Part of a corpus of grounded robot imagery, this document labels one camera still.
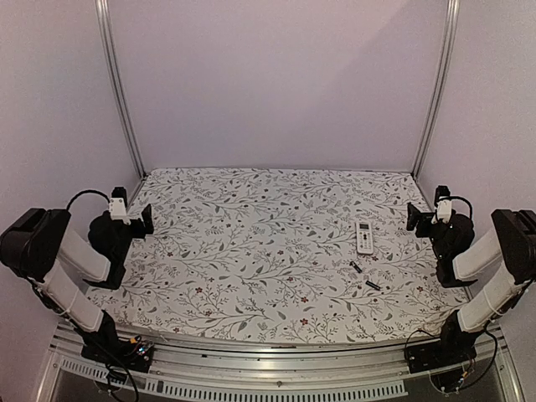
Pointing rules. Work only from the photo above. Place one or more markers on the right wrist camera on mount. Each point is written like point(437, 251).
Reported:
point(443, 205)

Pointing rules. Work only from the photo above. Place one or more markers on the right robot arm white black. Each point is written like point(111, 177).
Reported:
point(508, 247)

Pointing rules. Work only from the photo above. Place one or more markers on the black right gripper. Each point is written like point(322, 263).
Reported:
point(415, 217)

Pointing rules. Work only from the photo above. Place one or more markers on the right aluminium frame post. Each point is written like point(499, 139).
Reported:
point(441, 76)

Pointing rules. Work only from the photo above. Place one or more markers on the white remote control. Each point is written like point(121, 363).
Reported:
point(364, 238)

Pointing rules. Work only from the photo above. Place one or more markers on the aluminium frame post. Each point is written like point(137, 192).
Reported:
point(441, 76)
point(112, 65)

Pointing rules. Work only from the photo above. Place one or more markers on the black battery near remote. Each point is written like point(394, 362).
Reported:
point(354, 265)

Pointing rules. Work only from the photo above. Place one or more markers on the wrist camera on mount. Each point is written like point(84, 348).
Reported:
point(117, 205)
point(443, 205)

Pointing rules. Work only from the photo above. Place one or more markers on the left aluminium frame post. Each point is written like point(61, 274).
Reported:
point(112, 65)

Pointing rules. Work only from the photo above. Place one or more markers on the black battery front right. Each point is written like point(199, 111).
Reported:
point(373, 285)

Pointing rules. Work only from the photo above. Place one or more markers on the front aluminium rail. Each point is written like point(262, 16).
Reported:
point(66, 343)

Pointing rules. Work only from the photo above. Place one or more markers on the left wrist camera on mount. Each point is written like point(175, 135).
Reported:
point(117, 205)

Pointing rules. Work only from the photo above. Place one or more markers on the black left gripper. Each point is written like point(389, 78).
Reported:
point(141, 230)

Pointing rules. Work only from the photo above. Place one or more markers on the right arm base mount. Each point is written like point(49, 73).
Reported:
point(437, 354)

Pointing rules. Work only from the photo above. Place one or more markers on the white slotted cable duct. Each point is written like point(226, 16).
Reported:
point(277, 375)

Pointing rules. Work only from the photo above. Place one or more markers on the floral patterned table mat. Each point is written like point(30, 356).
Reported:
point(263, 255)

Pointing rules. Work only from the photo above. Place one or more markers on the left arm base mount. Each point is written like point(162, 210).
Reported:
point(133, 354)

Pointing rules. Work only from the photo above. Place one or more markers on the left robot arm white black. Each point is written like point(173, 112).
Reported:
point(41, 243)

